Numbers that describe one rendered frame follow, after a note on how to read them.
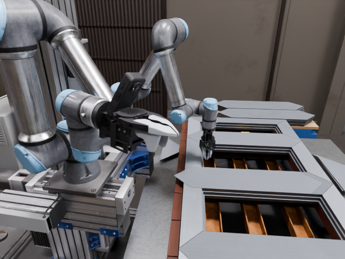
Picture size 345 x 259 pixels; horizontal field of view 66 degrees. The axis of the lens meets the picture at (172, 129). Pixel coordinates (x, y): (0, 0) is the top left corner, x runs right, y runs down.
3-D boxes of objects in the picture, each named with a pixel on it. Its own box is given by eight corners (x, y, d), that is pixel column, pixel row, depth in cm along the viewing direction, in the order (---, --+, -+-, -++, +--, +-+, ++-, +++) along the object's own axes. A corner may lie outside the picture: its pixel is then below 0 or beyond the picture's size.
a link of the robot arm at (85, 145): (116, 151, 78) (113, 117, 73) (84, 168, 70) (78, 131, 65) (99, 143, 82) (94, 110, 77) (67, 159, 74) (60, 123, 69)
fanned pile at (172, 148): (180, 139, 212) (181, 134, 210) (177, 166, 177) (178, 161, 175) (166, 137, 213) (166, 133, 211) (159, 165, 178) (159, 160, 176)
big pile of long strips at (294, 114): (300, 108, 241) (302, 102, 238) (319, 127, 205) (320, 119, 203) (213, 105, 247) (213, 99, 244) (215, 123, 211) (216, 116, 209)
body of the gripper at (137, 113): (152, 145, 61) (116, 131, 67) (154, 109, 58) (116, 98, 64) (128, 155, 55) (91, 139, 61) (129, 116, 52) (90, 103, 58)
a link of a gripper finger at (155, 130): (175, 156, 52) (140, 143, 57) (177, 128, 50) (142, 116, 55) (165, 161, 50) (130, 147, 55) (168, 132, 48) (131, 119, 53)
